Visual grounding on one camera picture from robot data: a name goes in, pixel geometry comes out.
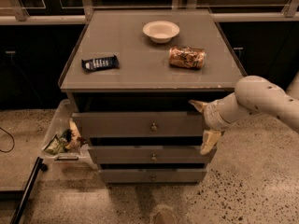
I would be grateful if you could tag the grey middle drawer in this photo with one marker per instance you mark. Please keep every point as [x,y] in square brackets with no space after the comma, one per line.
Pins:
[149,154]

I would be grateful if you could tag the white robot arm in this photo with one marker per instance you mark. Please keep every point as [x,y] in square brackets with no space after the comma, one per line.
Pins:
[253,95]

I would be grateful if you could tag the grey top drawer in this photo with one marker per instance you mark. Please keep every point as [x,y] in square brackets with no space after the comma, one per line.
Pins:
[139,124]

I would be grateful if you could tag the dark blue snack bar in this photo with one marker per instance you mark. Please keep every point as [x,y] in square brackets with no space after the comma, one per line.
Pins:
[99,64]

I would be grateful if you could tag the black metal bar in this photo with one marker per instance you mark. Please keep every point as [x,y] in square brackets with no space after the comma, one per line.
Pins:
[27,191]

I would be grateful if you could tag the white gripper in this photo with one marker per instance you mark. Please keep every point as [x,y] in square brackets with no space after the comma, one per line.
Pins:
[212,116]

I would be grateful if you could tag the crushed brown soda can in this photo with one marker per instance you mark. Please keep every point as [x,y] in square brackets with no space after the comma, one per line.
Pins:
[186,57]

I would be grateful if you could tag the tan snack bag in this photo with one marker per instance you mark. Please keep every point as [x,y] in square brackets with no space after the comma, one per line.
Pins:
[74,140]

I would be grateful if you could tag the white paper bowl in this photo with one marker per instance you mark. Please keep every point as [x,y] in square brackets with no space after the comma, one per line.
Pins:
[160,32]

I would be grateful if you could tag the grey drawer cabinet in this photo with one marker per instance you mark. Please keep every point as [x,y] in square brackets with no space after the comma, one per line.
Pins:
[144,80]

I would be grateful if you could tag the clear plastic storage bin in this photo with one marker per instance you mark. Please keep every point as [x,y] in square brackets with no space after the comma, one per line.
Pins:
[59,124]

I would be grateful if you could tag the green chip bag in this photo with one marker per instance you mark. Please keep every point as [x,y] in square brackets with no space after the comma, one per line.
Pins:
[55,146]

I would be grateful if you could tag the grey bottom drawer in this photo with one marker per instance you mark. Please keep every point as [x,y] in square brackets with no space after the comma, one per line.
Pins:
[153,175]

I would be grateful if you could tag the grey drawer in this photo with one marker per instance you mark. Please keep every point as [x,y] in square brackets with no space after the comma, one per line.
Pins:
[153,175]
[139,124]
[149,154]

